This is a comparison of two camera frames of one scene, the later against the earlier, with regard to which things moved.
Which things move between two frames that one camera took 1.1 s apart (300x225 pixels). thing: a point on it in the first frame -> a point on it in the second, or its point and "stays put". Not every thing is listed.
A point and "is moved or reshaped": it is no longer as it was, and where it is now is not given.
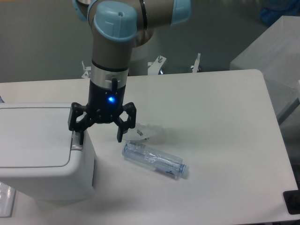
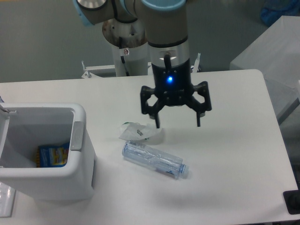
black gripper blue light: (105, 104) -> (173, 86)
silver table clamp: (195, 68) stays put
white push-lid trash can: (40, 156) is moved or reshaped
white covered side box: (275, 53) stays put
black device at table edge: (292, 199) stays put
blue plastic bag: (273, 10) stays put
